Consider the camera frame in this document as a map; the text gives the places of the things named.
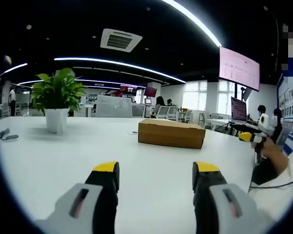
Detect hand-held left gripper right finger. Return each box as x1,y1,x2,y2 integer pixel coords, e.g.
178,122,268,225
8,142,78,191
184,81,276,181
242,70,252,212
192,160,272,234

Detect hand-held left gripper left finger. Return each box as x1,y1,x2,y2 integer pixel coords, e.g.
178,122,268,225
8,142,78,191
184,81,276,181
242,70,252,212
34,160,120,234

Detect brown cardboard shoe box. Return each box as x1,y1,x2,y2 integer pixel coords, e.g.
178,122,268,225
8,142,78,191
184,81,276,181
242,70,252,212
138,118,207,149

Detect person's right hand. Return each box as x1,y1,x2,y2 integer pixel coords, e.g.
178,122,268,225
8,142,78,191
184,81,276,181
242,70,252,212
260,138,283,162

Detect open laptop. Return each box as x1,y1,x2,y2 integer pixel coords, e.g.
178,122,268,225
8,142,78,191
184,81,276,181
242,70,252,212
230,97,248,122

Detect person's black trousers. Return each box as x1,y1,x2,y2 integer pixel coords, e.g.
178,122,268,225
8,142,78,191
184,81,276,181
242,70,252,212
250,158,280,186

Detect black screen stand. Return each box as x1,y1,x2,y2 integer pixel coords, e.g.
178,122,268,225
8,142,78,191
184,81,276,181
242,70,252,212
233,82,253,102

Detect person's white shirt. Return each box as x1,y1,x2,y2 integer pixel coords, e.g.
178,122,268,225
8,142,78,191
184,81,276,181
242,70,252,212
248,146,293,221

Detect small dark clip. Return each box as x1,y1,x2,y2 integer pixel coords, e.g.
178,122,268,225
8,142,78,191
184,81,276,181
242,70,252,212
4,134,20,143

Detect row of white office chairs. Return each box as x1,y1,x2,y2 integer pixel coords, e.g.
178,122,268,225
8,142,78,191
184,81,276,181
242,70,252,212
131,104,212,129

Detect white desk partition panel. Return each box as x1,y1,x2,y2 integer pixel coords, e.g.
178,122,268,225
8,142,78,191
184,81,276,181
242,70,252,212
95,95,133,117

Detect green plant in white pot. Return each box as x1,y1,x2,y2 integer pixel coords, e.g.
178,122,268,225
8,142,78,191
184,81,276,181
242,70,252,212
30,67,87,134

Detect curved ceiling light strip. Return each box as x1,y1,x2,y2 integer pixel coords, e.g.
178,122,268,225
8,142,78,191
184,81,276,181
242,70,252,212
54,57,186,83
161,0,223,47

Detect white ceiling air vent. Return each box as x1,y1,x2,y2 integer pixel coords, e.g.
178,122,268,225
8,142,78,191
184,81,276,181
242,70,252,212
100,28,144,53

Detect blue framed wall display board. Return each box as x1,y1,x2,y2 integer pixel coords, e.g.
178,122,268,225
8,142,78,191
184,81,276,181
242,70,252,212
277,73,293,153

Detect thin black device cable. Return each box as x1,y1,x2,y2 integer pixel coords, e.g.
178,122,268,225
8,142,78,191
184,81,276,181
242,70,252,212
248,176,293,195

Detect large wall display screen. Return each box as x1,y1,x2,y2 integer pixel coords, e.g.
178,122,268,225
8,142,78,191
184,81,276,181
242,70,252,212
219,46,261,92

